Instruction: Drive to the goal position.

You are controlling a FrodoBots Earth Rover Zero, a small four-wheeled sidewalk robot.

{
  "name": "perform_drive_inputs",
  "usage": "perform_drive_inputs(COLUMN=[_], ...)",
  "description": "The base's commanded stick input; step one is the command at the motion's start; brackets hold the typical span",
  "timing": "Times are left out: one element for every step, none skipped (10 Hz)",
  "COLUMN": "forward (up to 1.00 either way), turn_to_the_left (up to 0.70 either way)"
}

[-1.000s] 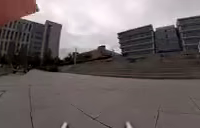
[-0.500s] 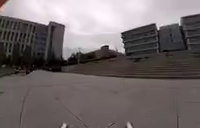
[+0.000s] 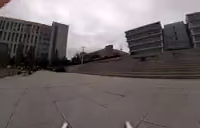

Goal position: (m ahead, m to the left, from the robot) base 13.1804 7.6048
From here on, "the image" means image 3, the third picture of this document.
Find row of trees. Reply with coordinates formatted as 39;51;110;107
7;44;68;70

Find robot's own part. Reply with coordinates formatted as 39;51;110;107
124;120;134;128
61;121;70;128

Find low building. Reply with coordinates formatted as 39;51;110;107
82;44;130;64

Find grey paved plaza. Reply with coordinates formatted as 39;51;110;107
0;69;200;128

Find wide grey stone steps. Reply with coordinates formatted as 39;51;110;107
64;48;200;80

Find long building with tall block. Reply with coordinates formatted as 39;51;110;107
0;14;70;66

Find grey stacked concrete building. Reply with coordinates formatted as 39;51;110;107
124;9;200;57

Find pole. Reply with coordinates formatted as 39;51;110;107
80;45;86;65

